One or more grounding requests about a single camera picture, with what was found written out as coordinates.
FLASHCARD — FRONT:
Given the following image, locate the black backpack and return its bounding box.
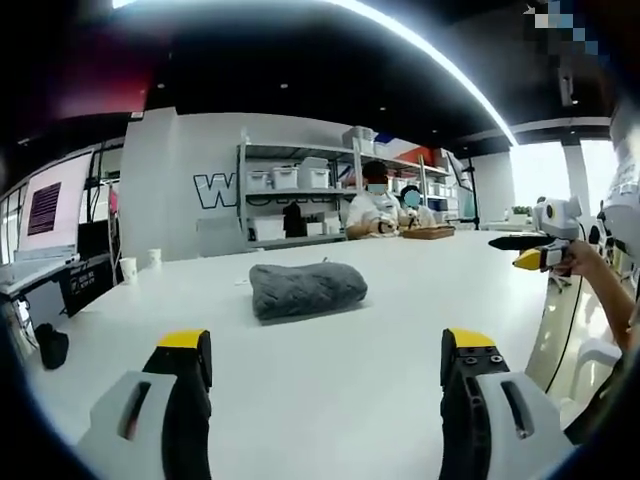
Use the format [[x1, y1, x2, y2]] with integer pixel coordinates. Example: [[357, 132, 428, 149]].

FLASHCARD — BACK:
[[282, 202, 308, 239]]

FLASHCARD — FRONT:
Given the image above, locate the person's right hand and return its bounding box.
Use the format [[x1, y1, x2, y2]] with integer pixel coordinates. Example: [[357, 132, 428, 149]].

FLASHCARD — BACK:
[[561, 238, 604, 277]]

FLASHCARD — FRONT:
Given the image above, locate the black cable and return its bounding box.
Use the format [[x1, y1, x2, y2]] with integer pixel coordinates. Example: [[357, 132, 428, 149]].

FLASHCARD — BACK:
[[543, 234, 589, 397]]

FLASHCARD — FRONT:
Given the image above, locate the person's dark clothing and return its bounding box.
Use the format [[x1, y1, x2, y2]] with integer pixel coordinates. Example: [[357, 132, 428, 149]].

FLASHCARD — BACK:
[[562, 344, 640, 447]]

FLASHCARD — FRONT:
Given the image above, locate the grey towel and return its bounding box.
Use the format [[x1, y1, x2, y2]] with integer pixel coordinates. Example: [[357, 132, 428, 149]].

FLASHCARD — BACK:
[[248, 262, 369, 322]]

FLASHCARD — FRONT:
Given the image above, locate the black bag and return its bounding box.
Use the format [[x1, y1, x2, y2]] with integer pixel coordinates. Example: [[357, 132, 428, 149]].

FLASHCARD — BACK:
[[33, 322, 70, 371]]

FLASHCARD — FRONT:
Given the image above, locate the wooden tray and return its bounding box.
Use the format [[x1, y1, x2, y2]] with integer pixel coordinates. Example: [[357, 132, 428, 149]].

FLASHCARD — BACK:
[[401, 225, 457, 240]]

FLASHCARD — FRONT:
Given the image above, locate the monitor screen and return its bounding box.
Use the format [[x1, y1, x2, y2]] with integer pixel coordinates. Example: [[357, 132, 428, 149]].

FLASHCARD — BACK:
[[13, 148, 95, 261]]

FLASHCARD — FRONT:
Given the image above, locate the metal storage shelf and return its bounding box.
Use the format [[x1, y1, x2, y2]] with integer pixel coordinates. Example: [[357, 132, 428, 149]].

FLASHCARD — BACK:
[[235, 126, 472, 247]]

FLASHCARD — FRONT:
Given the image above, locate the black tripod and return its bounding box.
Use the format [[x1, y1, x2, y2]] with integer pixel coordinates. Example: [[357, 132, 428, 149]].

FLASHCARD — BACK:
[[458, 157, 482, 232]]

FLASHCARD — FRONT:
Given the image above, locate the white storage box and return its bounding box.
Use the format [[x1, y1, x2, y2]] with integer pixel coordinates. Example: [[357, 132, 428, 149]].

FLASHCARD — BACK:
[[246, 170, 274, 192], [271, 165, 300, 191], [298, 156, 332, 190]]

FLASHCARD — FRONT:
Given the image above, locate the white chair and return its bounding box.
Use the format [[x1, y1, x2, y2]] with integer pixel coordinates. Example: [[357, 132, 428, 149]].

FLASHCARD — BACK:
[[559, 337, 624, 426]]

